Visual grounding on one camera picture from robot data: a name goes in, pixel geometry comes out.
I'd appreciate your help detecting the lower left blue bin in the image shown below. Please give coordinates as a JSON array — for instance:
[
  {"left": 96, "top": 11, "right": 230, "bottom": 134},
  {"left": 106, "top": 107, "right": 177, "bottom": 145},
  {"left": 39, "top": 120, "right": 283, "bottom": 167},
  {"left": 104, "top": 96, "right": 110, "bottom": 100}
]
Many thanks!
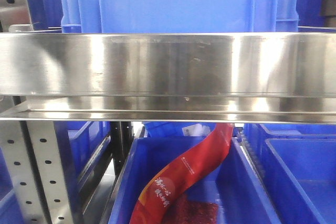
[{"left": 65, "top": 121, "right": 111, "bottom": 184}]

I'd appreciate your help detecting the blue bin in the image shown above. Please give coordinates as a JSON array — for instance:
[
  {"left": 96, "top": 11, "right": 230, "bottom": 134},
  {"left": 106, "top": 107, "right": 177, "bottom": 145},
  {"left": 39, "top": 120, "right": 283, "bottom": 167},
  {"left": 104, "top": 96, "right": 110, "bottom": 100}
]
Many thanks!
[
  {"left": 107, "top": 137, "right": 281, "bottom": 224},
  {"left": 243, "top": 123, "right": 335, "bottom": 223},
  {"left": 65, "top": 121, "right": 111, "bottom": 184}
]

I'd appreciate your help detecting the lower middle blue bin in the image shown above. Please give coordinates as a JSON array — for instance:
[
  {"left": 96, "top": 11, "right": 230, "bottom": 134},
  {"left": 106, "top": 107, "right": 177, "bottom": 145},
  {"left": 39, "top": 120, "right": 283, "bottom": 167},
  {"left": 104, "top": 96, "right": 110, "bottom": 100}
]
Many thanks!
[{"left": 107, "top": 137, "right": 281, "bottom": 224}]

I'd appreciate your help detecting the lower right blue bin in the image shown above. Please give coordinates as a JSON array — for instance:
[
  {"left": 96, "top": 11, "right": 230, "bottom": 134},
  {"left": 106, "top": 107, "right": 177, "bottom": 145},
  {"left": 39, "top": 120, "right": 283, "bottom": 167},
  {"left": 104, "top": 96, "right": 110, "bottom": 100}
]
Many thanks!
[{"left": 243, "top": 123, "right": 335, "bottom": 223}]

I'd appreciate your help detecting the stainless steel shelf beam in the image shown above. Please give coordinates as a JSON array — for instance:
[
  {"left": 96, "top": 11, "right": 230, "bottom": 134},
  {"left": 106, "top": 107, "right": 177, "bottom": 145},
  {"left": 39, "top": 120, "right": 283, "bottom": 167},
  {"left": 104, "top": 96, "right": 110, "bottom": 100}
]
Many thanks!
[{"left": 1, "top": 33, "right": 335, "bottom": 124}]

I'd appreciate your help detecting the red snack package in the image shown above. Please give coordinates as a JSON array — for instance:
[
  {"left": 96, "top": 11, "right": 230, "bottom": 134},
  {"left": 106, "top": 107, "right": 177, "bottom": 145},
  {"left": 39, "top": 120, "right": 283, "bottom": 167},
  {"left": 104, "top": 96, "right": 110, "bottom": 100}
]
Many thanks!
[{"left": 130, "top": 123, "right": 234, "bottom": 223}]

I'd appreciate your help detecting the upper blue crate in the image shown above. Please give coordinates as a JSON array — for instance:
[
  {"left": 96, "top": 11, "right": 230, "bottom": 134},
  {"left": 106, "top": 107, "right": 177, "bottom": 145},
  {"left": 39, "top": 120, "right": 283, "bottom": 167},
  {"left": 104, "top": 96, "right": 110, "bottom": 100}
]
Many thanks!
[{"left": 61, "top": 0, "right": 299, "bottom": 33}]

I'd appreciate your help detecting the perforated steel shelf post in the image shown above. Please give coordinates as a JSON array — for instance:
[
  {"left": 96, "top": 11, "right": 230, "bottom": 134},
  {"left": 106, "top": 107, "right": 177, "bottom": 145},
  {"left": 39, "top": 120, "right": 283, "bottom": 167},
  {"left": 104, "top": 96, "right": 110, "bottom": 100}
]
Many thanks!
[{"left": 1, "top": 121, "right": 83, "bottom": 223}]

